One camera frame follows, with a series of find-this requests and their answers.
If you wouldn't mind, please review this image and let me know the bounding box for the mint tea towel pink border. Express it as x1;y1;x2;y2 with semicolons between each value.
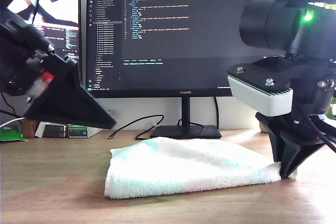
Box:
104;136;296;200

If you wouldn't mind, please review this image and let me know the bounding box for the white box with green label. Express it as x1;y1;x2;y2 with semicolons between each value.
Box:
67;124;104;140

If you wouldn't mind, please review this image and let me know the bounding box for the small dark grey box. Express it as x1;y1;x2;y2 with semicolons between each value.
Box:
44;125;67;133
41;131;66;138

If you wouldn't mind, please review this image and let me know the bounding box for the white box with blue edge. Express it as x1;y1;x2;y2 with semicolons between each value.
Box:
35;121;53;138

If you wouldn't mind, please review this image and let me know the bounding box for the brown cardboard box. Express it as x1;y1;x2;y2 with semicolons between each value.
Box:
20;119;40;138

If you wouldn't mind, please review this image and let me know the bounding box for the black monitor with purple window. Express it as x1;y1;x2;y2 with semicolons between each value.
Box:
5;0;84;78

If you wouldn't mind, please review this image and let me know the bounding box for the green plastic packet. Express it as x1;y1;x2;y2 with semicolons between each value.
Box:
0;125;28;143

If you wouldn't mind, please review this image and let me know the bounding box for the black Huawei monitor on stand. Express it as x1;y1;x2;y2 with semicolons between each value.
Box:
85;0;288;140

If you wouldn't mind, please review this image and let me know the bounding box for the camera's thin black cable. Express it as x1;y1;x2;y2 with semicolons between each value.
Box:
291;100;336;154

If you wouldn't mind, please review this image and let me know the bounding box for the black USB cable with plug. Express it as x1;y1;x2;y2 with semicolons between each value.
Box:
108;114;165;141

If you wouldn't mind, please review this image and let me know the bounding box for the white cable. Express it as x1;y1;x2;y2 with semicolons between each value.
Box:
0;116;26;129

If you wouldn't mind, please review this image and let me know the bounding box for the black monitor power cable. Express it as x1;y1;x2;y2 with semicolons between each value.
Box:
177;97;220;137

